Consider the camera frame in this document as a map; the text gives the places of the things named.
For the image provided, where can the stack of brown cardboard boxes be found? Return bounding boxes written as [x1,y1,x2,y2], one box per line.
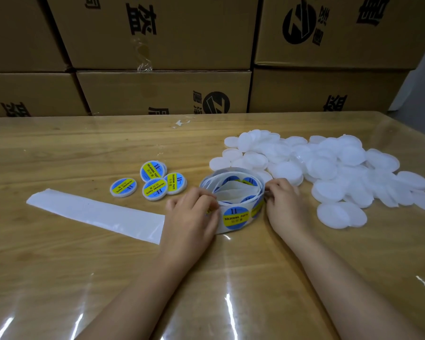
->
[0,0,425,118]

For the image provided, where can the white backing paper strip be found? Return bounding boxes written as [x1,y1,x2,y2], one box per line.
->
[26,188,166,245]

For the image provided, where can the roll of blue yellow stickers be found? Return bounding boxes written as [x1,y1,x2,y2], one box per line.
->
[199,167,266,235]

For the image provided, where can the torn clear tape piece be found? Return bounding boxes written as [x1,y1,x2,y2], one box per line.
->
[132,36,153,72]

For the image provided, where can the person's left forearm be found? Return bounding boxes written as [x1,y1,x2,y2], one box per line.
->
[74,256,193,340]

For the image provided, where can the person's right hand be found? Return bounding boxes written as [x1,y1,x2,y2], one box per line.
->
[264,178,314,242]

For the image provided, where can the pile of plain white lids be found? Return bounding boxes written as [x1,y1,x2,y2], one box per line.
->
[209,129,425,230]

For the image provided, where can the white lid with blue sticker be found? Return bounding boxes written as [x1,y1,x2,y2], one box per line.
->
[140,160,168,183]
[110,178,138,198]
[163,172,187,195]
[142,178,169,201]

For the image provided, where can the person's right forearm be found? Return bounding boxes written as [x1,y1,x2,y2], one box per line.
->
[281,232,425,340]

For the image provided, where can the person's left hand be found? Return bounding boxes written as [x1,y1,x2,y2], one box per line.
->
[159,187,221,265]

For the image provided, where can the clear plastic table cover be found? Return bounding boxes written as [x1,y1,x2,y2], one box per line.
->
[0,111,425,340]

